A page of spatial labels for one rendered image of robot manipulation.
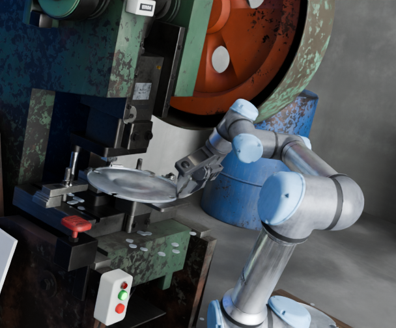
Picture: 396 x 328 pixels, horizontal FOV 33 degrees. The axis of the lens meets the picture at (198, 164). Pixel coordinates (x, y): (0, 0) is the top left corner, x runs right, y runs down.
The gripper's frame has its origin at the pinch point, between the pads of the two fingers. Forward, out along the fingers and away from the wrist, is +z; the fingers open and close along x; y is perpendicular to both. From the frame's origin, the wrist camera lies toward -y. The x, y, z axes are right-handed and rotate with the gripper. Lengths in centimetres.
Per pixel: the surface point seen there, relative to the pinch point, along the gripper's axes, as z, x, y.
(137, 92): -16.6, 27.8, -5.5
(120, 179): 8.1, 15.7, -6.4
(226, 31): -36, 35, 33
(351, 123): 46, 57, 329
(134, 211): 10.6, 4.8, -7.8
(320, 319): 24, -50, 55
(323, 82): 38, 96, 330
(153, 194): 3.6, 4.7, -4.5
